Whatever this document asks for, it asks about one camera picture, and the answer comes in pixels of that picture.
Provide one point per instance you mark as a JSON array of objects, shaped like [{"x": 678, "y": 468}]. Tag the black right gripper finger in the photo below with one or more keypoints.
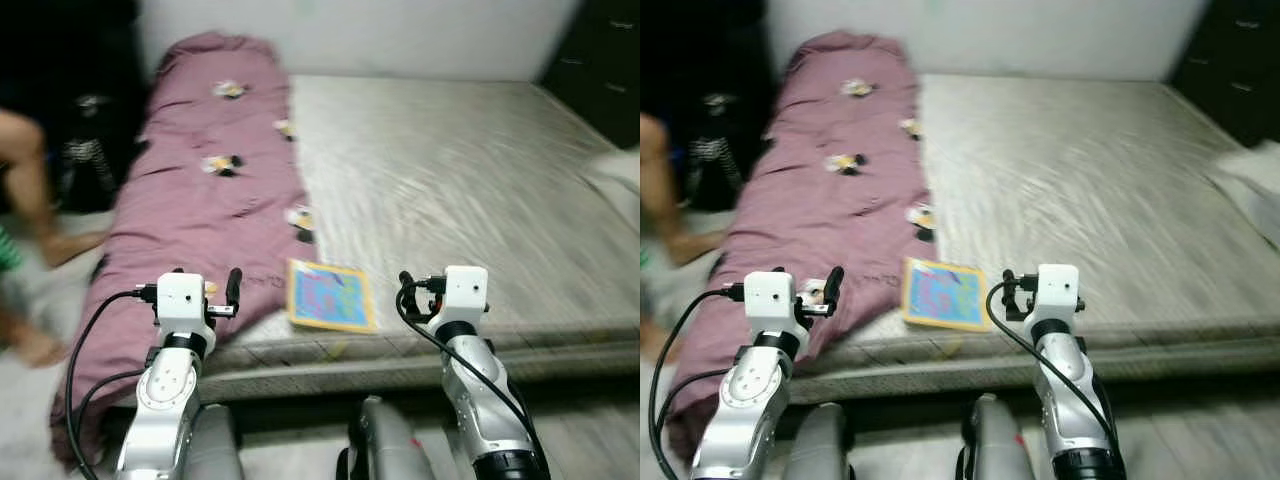
[
  {"x": 406, "y": 295},
  {"x": 1009, "y": 292}
]

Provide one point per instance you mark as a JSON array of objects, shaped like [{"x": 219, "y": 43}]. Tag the yellow and blue picture book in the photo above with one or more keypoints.
[
  {"x": 330, "y": 297},
  {"x": 945, "y": 295}
]

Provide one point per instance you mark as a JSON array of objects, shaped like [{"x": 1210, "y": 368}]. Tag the purple cartoon print blanket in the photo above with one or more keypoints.
[
  {"x": 810, "y": 200},
  {"x": 190, "y": 200}
]

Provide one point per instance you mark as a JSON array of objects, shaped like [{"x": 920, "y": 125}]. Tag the grey patterned quilted mattress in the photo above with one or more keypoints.
[
  {"x": 1080, "y": 200},
  {"x": 450, "y": 200}
]

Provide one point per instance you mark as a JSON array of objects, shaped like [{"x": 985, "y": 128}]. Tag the black printed garment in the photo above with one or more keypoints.
[
  {"x": 90, "y": 160},
  {"x": 715, "y": 160}
]

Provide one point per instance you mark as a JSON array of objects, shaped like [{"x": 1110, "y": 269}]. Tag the silver left robot leg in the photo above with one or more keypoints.
[{"x": 820, "y": 445}]

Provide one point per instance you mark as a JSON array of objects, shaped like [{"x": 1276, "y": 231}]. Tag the person's bare leg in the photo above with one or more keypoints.
[
  {"x": 30, "y": 345},
  {"x": 660, "y": 180},
  {"x": 652, "y": 345},
  {"x": 25, "y": 170}
]

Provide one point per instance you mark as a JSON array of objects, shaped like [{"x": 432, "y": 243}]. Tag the patterned lower mattress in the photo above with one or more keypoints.
[
  {"x": 1180, "y": 365},
  {"x": 560, "y": 370}
]

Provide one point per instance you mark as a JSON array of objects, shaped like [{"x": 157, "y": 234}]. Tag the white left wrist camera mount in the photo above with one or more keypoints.
[
  {"x": 183, "y": 300},
  {"x": 770, "y": 300}
]

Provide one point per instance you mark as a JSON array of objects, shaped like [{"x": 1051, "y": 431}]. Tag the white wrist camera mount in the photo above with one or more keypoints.
[
  {"x": 465, "y": 290},
  {"x": 1058, "y": 290},
  {"x": 183, "y": 300},
  {"x": 770, "y": 300}
]

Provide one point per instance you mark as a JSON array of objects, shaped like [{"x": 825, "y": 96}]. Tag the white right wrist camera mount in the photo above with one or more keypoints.
[
  {"x": 1058, "y": 290},
  {"x": 465, "y": 290}
]

